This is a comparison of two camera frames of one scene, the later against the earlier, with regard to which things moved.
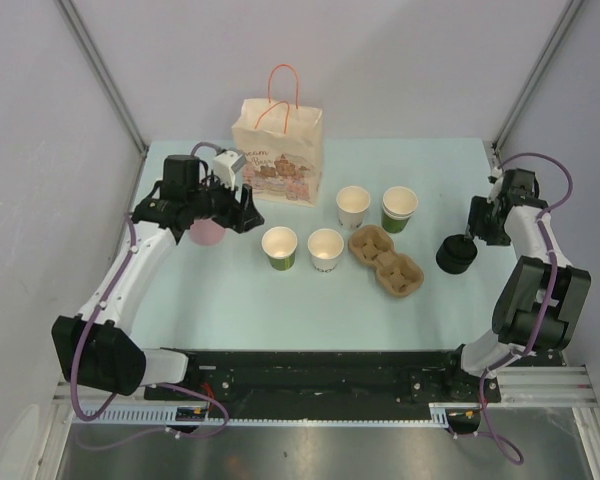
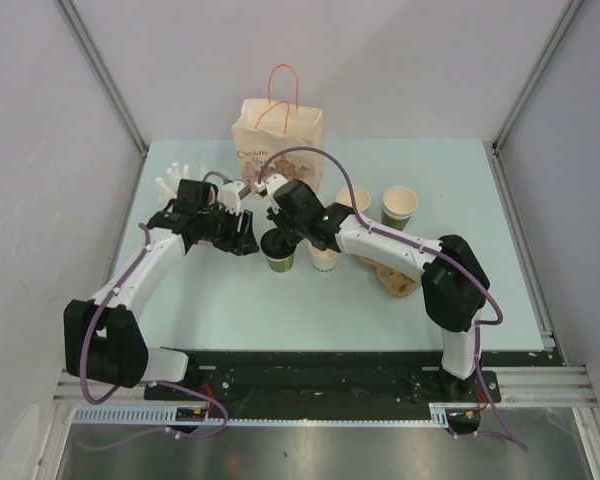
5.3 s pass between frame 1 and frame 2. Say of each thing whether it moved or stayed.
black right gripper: moved
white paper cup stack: stayed
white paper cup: stayed
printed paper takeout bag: stayed
